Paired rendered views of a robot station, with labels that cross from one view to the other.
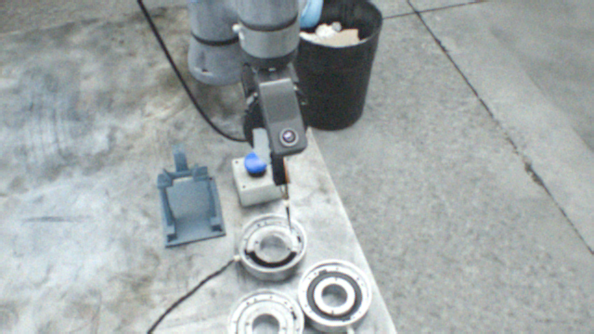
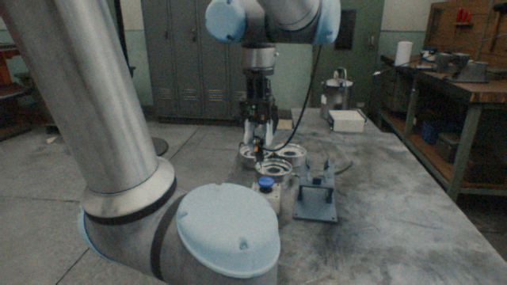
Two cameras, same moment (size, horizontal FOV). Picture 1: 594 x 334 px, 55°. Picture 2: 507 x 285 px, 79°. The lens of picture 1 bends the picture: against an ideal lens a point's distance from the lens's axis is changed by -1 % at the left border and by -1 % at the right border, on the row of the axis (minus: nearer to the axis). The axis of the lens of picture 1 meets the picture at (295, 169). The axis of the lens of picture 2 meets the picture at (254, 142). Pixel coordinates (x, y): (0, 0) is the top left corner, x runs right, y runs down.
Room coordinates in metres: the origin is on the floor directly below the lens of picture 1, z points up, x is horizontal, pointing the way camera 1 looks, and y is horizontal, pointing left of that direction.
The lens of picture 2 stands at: (1.23, 0.29, 1.23)
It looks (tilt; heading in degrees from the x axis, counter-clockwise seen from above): 22 degrees down; 203
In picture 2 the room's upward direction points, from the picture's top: straight up
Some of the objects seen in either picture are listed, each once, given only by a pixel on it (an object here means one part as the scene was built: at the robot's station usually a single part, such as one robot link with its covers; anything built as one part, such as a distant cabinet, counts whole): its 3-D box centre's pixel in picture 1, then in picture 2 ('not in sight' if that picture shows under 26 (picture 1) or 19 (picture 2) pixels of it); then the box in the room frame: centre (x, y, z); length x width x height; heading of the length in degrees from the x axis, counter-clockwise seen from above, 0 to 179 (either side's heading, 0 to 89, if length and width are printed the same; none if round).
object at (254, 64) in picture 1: (270, 76); (257, 95); (0.60, 0.03, 1.07); 0.09 x 0.08 x 0.12; 13
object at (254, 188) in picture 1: (256, 175); (264, 198); (0.63, 0.07, 0.82); 0.08 x 0.07 x 0.05; 16
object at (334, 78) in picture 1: (330, 64); not in sight; (1.67, -0.14, 0.21); 0.34 x 0.34 x 0.43
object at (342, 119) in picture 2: not in sight; (341, 96); (-0.52, 0.08, 0.83); 0.41 x 0.19 x 0.30; 20
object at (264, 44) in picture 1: (266, 30); (259, 58); (0.59, 0.03, 1.15); 0.08 x 0.08 x 0.05
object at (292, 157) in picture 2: (265, 328); (289, 155); (0.35, 0.04, 0.82); 0.10 x 0.10 x 0.04
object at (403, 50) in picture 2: not in sight; (402, 53); (-1.86, 0.41, 0.96); 0.12 x 0.11 x 0.20; 106
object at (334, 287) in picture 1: (333, 298); (256, 156); (0.40, -0.05, 0.82); 0.10 x 0.10 x 0.04
